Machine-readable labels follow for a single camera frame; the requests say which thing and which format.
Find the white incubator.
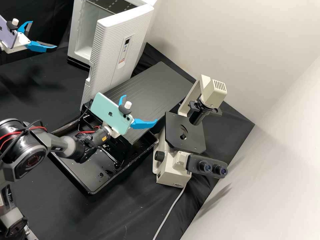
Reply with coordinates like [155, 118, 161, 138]
[67, 0, 158, 68]

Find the cream microscope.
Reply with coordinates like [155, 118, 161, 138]
[153, 74, 229, 187]

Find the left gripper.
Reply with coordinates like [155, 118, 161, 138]
[4, 21, 59, 54]

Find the black platform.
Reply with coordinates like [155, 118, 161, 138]
[102, 61, 197, 145]
[66, 56, 91, 71]

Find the left wrist camera phone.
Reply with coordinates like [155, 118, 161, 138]
[0, 14, 20, 49]

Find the wrist camera phone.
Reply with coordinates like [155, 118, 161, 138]
[89, 92, 135, 136]
[0, 14, 20, 49]

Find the incubator door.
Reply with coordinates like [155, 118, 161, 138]
[80, 3, 155, 112]

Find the right wrist camera phone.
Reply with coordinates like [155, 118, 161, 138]
[89, 92, 135, 136]

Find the black tray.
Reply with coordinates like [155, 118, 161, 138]
[47, 100, 159, 196]

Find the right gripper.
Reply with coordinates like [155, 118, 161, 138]
[103, 95, 159, 138]

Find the black cable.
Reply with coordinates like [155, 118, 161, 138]
[78, 109, 93, 134]

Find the grey cable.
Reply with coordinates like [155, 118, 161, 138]
[152, 184, 188, 240]

